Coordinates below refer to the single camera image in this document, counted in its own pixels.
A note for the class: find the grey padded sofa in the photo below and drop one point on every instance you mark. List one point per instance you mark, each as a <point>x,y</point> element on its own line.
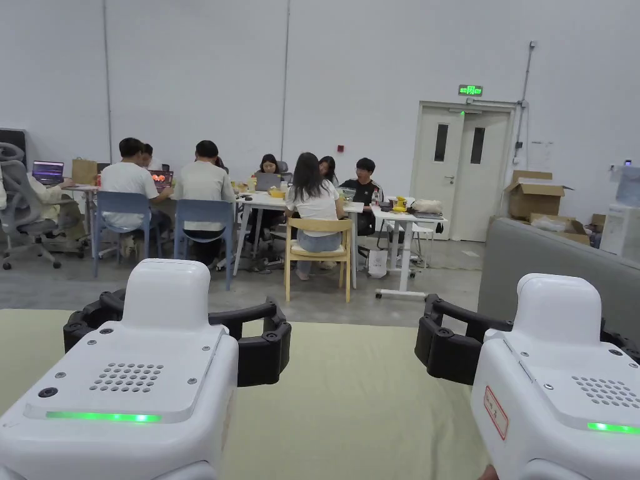
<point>540,255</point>

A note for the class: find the small white desk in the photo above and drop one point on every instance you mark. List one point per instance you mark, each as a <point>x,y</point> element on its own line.
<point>405,220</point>

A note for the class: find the white double door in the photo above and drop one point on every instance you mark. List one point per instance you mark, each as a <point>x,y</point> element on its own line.
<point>462,170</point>

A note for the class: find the bed with pale green sheet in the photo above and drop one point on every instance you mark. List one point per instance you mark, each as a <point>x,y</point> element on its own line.
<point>350,400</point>

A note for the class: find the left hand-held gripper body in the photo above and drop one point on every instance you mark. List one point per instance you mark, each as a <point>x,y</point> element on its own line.
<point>150,350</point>

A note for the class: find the open cardboard carton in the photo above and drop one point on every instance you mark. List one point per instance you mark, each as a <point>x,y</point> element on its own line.
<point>532,197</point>

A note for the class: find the white appliance box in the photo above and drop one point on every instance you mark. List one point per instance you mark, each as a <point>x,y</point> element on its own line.
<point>620,227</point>

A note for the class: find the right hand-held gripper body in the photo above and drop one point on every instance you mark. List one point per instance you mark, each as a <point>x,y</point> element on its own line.
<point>555,390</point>

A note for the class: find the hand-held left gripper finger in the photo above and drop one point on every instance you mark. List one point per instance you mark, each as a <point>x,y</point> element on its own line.
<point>265,350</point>
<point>87,315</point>

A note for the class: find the white paper bag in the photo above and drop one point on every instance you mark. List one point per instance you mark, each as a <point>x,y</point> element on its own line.
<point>378,263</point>

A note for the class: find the green exit sign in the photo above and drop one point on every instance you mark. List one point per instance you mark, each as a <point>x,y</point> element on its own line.
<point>470,90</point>

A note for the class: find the flat cardboard carton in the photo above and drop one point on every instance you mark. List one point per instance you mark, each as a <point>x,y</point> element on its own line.
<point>562,225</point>

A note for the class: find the person's right hand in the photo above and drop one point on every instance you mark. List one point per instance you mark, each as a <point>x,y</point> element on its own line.
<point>489,472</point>

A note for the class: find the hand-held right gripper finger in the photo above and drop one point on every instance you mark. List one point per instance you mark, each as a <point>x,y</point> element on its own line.
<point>625,347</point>
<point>447,350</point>

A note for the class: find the group of people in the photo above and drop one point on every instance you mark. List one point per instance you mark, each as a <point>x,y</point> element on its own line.
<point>207,185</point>

